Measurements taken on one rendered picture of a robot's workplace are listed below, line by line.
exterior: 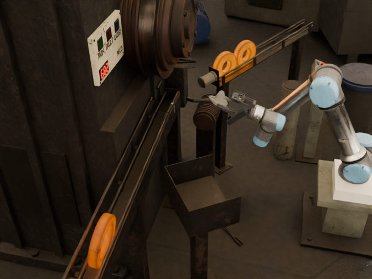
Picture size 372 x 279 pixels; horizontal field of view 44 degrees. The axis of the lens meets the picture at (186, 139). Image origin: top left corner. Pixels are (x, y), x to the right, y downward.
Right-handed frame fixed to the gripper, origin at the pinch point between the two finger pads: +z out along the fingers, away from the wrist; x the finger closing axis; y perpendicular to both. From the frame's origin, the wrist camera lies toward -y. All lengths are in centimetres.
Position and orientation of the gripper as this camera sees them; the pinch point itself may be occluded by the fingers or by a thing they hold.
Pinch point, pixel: (210, 98)
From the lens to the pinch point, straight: 215.8
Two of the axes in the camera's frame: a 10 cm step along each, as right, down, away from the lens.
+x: -2.4, 5.9, -7.7
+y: 2.9, -7.2, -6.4
